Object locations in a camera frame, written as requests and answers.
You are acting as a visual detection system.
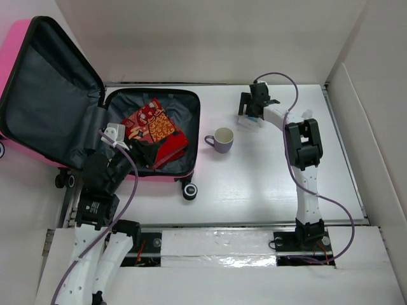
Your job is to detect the clear plastic water bottle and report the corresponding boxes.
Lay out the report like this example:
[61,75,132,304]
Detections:
[301,109,313,120]

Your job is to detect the purple ceramic mug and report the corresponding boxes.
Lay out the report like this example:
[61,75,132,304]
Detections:
[204,127,234,154]

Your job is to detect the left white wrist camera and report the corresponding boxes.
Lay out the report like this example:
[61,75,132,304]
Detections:
[100,123,129,150]

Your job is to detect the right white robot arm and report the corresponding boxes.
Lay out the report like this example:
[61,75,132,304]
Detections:
[238,81,325,252]

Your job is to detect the white wet wipes pack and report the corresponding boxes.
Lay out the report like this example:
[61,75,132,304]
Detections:
[238,115,262,133]

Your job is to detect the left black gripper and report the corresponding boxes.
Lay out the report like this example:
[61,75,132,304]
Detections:
[107,137,160,191]

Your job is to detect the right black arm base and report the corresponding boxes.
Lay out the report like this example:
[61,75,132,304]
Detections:
[268,231,335,267]

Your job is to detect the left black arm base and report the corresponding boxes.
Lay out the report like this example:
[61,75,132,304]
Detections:
[120,232,162,268]

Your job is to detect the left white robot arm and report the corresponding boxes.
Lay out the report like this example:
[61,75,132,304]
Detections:
[51,142,156,304]

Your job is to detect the aluminium rail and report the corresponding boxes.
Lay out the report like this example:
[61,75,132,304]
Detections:
[63,84,369,259]

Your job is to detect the pink kids suitcase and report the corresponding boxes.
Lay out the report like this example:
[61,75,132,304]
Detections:
[1,16,200,200]

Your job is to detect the red patterned cloth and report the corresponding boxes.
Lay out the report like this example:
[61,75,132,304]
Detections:
[121,98,189,170]

